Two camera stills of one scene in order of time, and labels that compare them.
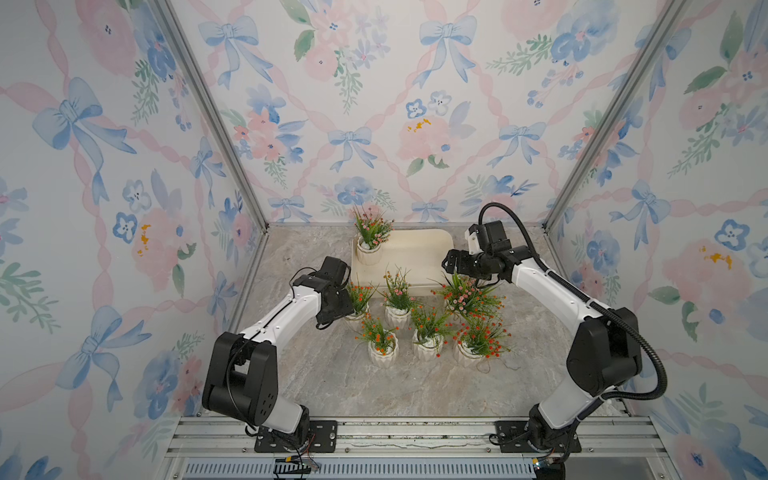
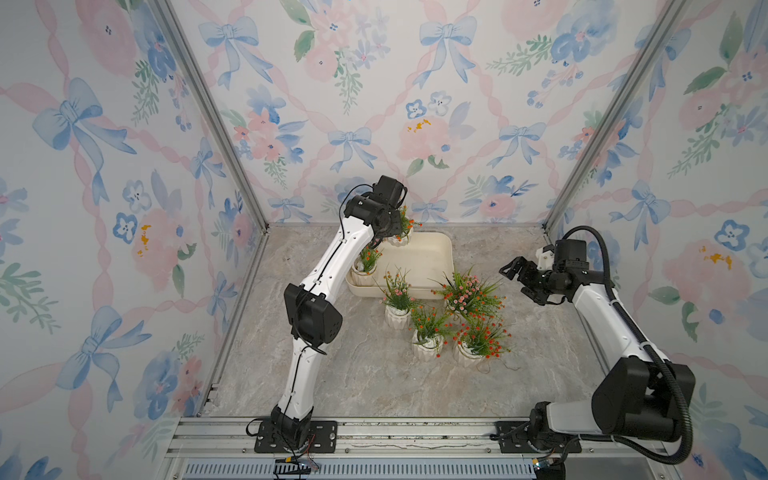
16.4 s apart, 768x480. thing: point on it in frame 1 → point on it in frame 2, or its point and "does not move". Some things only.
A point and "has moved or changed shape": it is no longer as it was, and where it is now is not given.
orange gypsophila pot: x=429 y=334 does not move
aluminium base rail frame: x=223 y=448 does not move
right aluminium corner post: x=658 y=37 does not move
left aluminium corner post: x=184 y=49 does not move
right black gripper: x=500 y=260 → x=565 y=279
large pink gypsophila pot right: x=464 y=297 does not move
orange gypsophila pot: x=359 y=297 → x=403 y=237
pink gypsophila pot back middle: x=397 y=299 does not move
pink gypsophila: x=372 y=231 has moved or changed shape
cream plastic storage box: x=416 y=254 does not move
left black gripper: x=347 y=307 → x=396 y=220
